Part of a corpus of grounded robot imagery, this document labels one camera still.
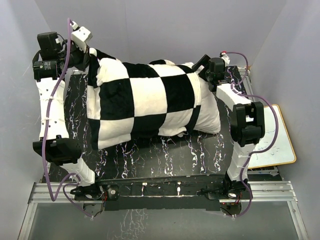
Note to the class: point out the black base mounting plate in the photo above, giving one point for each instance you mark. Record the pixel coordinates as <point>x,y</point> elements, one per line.
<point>157,193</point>

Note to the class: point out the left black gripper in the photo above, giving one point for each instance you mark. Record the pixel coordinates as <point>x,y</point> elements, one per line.
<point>85,57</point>

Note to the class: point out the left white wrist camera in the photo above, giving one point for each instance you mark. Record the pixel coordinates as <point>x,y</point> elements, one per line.
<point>80,36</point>

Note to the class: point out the black white checkered pillowcase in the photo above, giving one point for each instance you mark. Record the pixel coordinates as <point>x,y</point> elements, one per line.
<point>126,101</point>

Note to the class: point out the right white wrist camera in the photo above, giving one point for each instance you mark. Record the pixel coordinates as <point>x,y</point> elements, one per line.
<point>224,56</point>

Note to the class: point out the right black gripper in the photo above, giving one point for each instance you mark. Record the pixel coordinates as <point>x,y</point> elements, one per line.
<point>202,62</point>

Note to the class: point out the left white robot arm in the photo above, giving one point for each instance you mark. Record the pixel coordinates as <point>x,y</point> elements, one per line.
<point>50,65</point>

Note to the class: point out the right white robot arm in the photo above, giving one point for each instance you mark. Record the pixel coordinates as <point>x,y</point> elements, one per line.
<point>247,121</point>

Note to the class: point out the white pillow insert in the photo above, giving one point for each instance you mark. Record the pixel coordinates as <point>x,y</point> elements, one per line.
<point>208,120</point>

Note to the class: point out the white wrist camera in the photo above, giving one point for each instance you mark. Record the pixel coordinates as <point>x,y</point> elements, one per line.
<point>224,56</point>
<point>80,36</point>

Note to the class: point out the aluminium frame rail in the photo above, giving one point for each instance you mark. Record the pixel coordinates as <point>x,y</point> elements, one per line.
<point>262,191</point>

